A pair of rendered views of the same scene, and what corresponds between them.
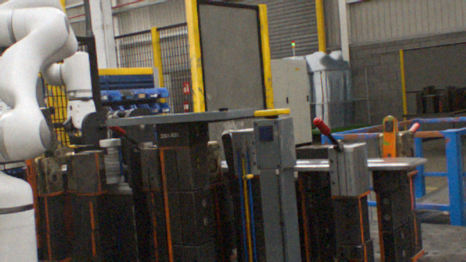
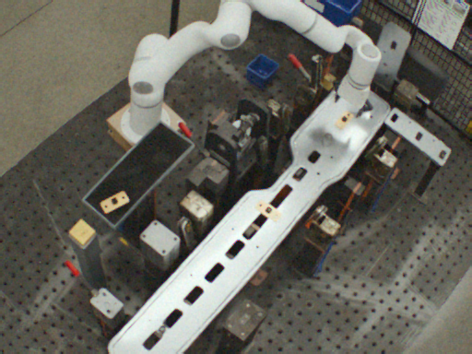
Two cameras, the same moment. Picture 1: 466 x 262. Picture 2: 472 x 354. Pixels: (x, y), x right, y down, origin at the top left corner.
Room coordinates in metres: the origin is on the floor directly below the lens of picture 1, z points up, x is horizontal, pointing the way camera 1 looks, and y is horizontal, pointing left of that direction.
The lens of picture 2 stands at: (1.74, -0.89, 2.90)
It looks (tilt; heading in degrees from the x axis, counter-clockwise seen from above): 59 degrees down; 84
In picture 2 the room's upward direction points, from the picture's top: 11 degrees clockwise
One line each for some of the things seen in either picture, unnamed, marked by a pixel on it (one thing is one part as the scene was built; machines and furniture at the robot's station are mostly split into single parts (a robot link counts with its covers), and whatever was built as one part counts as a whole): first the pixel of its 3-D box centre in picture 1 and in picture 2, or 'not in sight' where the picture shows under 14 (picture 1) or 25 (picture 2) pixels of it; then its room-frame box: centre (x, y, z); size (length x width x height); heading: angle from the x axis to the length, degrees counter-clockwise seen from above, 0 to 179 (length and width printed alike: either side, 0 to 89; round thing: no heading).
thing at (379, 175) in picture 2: not in sight; (373, 182); (2.37, 0.36, 0.87); 0.12 x 0.09 x 0.35; 147
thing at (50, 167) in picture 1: (53, 210); (300, 113); (2.09, 0.61, 0.88); 0.07 x 0.06 x 0.35; 147
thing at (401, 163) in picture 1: (199, 165); (266, 217); (1.97, 0.11, 1.00); 1.38 x 0.22 x 0.02; 57
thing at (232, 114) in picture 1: (180, 117); (137, 172); (1.56, 0.13, 1.16); 0.37 x 0.14 x 0.02; 57
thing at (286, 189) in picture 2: not in sight; (292, 196); (2.07, 0.28, 0.84); 0.12 x 0.05 x 0.29; 147
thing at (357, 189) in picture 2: not in sight; (345, 206); (2.26, 0.27, 0.84); 0.11 x 0.08 x 0.29; 147
